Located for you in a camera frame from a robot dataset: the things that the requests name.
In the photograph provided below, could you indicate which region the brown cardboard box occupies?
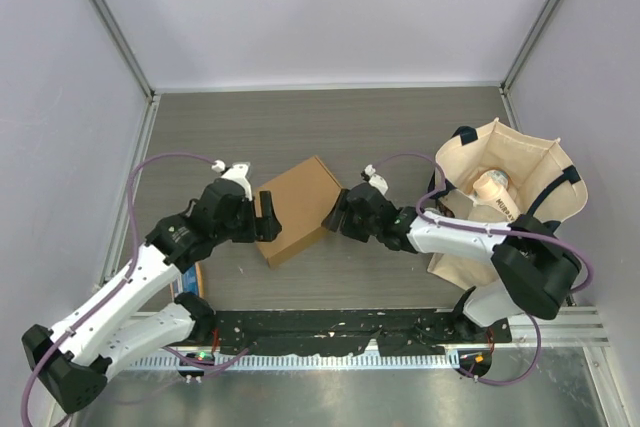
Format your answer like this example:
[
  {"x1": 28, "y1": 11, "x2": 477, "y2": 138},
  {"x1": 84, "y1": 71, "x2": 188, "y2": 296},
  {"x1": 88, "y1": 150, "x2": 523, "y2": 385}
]
[{"x1": 258, "y1": 156, "x2": 342, "y2": 270}]

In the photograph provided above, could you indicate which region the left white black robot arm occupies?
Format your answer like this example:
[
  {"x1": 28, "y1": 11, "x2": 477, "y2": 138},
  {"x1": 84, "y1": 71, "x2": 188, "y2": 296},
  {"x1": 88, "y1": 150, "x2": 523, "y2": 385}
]
[{"x1": 22, "y1": 178, "x2": 282, "y2": 414}]

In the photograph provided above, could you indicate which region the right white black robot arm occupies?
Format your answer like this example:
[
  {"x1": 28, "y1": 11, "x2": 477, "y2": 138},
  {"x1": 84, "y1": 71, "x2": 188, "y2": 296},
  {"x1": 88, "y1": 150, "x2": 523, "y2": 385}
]
[{"x1": 322, "y1": 182, "x2": 581, "y2": 342}]

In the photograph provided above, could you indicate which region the yellow sponge with blue label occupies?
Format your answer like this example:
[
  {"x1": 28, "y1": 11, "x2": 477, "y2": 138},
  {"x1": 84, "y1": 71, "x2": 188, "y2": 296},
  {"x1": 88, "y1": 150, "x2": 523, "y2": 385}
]
[{"x1": 170, "y1": 263, "x2": 204, "y2": 299}]

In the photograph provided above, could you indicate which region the beige canvas tote bag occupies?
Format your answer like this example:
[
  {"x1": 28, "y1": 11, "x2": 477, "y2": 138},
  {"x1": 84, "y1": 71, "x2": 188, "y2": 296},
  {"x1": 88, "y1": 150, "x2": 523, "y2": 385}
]
[{"x1": 425, "y1": 117, "x2": 590, "y2": 293}]

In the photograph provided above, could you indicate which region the peach tube in bag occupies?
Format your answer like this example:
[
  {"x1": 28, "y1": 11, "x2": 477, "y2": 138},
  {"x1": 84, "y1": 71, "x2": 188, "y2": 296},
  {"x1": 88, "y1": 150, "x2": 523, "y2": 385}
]
[{"x1": 472, "y1": 169, "x2": 521, "y2": 222}]

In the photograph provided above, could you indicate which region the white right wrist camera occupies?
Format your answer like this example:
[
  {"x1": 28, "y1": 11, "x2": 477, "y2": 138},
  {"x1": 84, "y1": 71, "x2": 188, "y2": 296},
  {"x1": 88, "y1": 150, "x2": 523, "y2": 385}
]
[{"x1": 361, "y1": 164, "x2": 389, "y2": 195}]

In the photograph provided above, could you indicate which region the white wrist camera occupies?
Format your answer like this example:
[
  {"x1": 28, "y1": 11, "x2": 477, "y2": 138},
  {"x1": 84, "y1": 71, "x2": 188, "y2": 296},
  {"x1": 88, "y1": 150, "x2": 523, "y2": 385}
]
[
  {"x1": 361, "y1": 164, "x2": 389, "y2": 195},
  {"x1": 211, "y1": 160, "x2": 253, "y2": 200}
]

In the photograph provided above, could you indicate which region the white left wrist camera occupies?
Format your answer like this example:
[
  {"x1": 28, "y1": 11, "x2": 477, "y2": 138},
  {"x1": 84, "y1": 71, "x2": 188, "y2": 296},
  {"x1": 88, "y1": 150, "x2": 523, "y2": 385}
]
[{"x1": 211, "y1": 160, "x2": 253, "y2": 200}]

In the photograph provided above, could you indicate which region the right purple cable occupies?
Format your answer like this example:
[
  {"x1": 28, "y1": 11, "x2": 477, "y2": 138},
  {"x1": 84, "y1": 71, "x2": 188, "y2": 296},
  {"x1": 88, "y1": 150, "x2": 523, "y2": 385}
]
[{"x1": 377, "y1": 152, "x2": 599, "y2": 387}]

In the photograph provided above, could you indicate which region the purple cable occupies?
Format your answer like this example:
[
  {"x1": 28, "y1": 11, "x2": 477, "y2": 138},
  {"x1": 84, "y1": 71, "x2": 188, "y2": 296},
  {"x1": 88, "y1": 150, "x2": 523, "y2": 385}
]
[
  {"x1": 22, "y1": 152, "x2": 254, "y2": 427},
  {"x1": 377, "y1": 152, "x2": 599, "y2": 387}
]

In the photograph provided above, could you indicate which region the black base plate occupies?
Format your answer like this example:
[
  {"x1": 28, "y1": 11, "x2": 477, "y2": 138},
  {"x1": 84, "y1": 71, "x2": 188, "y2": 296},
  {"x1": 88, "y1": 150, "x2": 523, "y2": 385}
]
[{"x1": 172, "y1": 309, "x2": 512, "y2": 357}]

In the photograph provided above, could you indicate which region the perforated cable duct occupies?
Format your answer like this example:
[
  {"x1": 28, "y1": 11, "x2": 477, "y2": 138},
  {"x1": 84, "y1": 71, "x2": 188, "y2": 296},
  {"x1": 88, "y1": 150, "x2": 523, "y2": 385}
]
[{"x1": 126, "y1": 349, "x2": 459, "y2": 372}]

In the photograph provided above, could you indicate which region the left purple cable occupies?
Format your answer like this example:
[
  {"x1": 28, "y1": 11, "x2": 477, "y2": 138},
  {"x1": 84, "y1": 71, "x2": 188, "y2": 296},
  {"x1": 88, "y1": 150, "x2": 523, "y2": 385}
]
[{"x1": 22, "y1": 152, "x2": 254, "y2": 427}]

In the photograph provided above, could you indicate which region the aluminium frame rail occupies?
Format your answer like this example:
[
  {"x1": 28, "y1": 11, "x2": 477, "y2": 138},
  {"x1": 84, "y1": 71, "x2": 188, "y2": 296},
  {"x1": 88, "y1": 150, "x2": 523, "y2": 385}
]
[{"x1": 62, "y1": 309, "x2": 611, "y2": 351}]

